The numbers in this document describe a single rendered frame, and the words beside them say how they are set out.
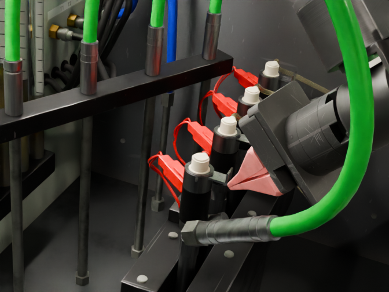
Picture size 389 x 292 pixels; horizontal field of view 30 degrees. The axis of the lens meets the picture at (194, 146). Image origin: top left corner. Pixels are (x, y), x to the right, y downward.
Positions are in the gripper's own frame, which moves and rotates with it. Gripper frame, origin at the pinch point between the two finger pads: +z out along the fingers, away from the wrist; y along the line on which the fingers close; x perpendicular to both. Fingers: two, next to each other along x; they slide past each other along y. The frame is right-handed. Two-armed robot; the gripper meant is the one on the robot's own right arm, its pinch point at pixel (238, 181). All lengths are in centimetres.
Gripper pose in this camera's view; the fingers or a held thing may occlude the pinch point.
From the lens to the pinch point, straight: 66.4
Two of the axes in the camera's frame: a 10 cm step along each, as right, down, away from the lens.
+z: -6.0, 3.8, 7.1
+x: -5.9, 3.8, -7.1
